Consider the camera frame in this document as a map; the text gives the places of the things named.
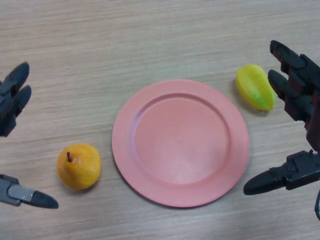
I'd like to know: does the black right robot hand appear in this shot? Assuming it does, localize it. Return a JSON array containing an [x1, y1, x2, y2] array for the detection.
[[243, 40, 320, 197]]

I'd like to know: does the yellow orange pear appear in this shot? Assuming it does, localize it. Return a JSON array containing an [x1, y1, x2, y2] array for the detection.
[[56, 142, 102, 191]]

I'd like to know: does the yellow green starfruit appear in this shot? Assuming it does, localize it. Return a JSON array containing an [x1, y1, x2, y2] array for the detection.
[[236, 64, 278, 112]]

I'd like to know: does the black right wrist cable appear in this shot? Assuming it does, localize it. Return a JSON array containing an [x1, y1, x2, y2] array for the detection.
[[314, 189, 320, 221]]

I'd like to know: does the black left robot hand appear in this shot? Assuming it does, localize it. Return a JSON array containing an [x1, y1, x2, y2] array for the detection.
[[0, 62, 59, 210]]

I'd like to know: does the pink round plate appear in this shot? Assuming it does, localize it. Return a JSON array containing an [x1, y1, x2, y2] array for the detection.
[[111, 79, 250, 208]]

